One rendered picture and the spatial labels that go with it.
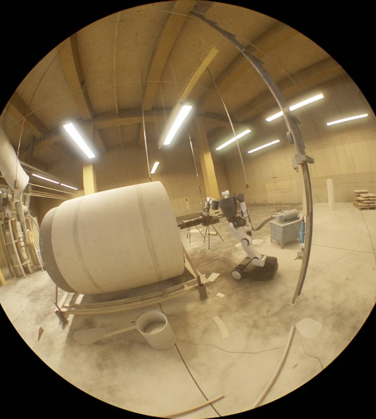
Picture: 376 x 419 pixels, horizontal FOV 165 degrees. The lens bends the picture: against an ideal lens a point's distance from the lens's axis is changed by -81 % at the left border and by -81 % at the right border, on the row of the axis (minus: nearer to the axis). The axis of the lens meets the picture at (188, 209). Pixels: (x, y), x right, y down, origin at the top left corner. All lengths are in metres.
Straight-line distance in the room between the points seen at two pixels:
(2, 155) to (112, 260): 4.03
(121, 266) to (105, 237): 0.37
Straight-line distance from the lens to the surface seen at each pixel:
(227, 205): 1.92
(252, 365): 1.44
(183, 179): 11.16
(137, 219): 1.49
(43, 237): 2.14
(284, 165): 9.63
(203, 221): 2.51
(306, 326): 1.69
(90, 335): 2.07
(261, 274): 2.03
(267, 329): 1.61
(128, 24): 5.54
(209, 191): 7.01
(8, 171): 4.61
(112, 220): 1.54
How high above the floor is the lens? 1.38
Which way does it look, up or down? 5 degrees down
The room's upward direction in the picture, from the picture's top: 10 degrees counter-clockwise
